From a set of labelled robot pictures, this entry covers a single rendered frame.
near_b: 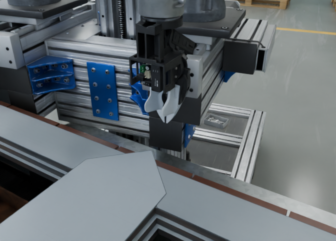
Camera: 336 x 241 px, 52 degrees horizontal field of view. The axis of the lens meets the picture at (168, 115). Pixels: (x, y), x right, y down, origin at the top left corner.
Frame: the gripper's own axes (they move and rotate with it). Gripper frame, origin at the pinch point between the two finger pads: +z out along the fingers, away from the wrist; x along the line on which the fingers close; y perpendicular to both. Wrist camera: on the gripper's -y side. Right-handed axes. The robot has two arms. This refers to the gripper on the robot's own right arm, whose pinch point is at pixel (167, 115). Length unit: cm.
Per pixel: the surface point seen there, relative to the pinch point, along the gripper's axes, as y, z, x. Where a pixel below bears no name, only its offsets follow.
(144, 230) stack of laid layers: 21.8, 6.9, 8.4
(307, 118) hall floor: -183, 91, 10
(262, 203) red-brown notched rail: 5.6, 8.4, 22.0
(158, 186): 13.7, 5.5, 6.1
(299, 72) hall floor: -268, 91, -13
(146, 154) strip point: 7.1, 5.5, -0.6
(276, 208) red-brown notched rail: 5.7, 8.4, 24.5
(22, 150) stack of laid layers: 17.2, 6.8, -24.2
